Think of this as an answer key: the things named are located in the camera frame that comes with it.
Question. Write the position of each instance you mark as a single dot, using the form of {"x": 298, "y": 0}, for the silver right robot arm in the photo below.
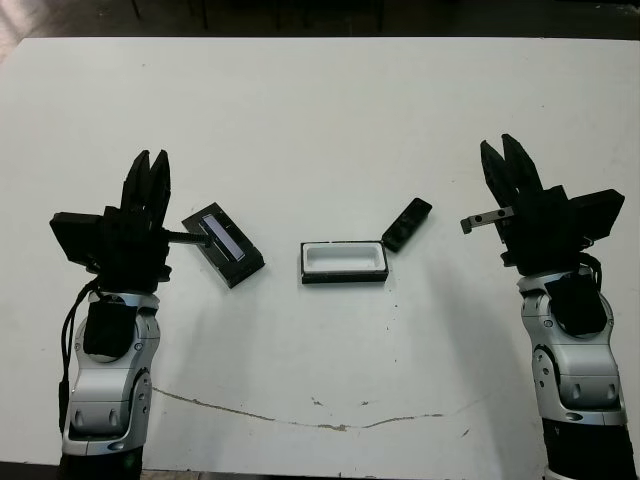
{"x": 582, "y": 365}

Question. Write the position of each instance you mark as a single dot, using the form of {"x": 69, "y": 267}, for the black phone-like camera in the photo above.
{"x": 406, "y": 225}

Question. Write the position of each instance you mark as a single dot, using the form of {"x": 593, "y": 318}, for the black box with white foam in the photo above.
{"x": 345, "y": 275}

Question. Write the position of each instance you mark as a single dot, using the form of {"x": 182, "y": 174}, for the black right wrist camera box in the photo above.
{"x": 597, "y": 215}

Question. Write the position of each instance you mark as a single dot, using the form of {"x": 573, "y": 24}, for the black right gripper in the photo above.
{"x": 542, "y": 232}

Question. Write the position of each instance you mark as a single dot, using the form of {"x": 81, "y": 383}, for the black box lid shiny window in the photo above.
{"x": 225, "y": 240}

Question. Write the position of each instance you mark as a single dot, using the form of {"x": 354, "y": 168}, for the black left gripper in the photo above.
{"x": 132, "y": 255}

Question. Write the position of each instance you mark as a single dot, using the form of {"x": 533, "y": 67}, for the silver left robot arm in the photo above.
{"x": 107, "y": 385}

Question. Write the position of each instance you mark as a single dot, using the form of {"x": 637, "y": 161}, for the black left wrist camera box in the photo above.
{"x": 77, "y": 237}

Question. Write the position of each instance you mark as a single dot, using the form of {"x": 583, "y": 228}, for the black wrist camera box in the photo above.
{"x": 597, "y": 215}
{"x": 77, "y": 237}

